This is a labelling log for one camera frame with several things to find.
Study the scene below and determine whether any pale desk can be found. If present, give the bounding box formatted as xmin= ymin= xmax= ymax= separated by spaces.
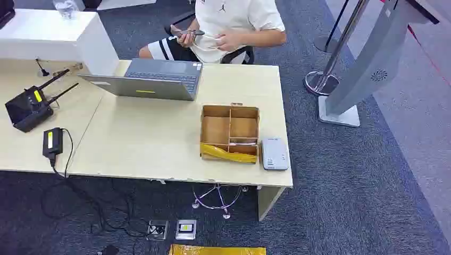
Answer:
xmin=0 ymin=58 xmax=294 ymax=222

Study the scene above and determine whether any grey kiosk stand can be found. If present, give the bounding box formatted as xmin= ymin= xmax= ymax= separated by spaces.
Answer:
xmin=318 ymin=0 xmax=440 ymax=128

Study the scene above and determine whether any black router with antennas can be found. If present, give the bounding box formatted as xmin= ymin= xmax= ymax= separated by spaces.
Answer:
xmin=5 ymin=69 xmax=80 ymax=133

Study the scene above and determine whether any person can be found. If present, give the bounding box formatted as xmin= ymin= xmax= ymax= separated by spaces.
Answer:
xmin=138 ymin=0 xmax=288 ymax=64

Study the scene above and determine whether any black monitor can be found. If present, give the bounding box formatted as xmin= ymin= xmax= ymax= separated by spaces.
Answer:
xmin=0 ymin=0 xmax=16 ymax=30

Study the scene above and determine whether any wooden card box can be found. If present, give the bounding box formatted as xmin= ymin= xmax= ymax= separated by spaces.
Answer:
xmin=199 ymin=103 xmax=261 ymax=164

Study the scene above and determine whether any white card reader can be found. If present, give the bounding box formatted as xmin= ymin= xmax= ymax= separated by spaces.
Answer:
xmin=261 ymin=138 xmax=291 ymax=172

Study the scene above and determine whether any open floor socket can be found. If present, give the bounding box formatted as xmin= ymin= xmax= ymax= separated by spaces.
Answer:
xmin=146 ymin=220 xmax=169 ymax=241

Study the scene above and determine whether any grey laptop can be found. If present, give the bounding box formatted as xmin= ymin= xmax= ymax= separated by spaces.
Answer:
xmin=78 ymin=58 xmax=204 ymax=101

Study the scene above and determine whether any black power adapter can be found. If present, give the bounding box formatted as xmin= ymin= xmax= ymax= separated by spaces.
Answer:
xmin=43 ymin=127 xmax=64 ymax=161

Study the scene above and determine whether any white cabinet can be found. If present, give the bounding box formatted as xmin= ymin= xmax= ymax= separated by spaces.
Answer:
xmin=0 ymin=8 xmax=120 ymax=77

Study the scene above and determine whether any black power cable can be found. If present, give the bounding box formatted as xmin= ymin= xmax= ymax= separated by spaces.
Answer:
xmin=40 ymin=128 xmax=151 ymax=238

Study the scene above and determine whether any chrome stanchion post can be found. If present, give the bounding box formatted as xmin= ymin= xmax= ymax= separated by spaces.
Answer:
xmin=304 ymin=0 xmax=371 ymax=97

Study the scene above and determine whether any silver floor socket plate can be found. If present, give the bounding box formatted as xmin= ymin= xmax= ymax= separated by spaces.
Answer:
xmin=175 ymin=219 xmax=197 ymax=241

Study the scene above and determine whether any chrome stool base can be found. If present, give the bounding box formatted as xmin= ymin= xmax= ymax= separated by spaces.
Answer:
xmin=191 ymin=184 xmax=249 ymax=220

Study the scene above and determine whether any black stanchion post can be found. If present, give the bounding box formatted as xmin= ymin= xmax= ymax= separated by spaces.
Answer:
xmin=313 ymin=0 xmax=350 ymax=54

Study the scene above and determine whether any yellow package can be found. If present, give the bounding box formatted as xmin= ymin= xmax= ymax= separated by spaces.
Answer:
xmin=169 ymin=244 xmax=267 ymax=255

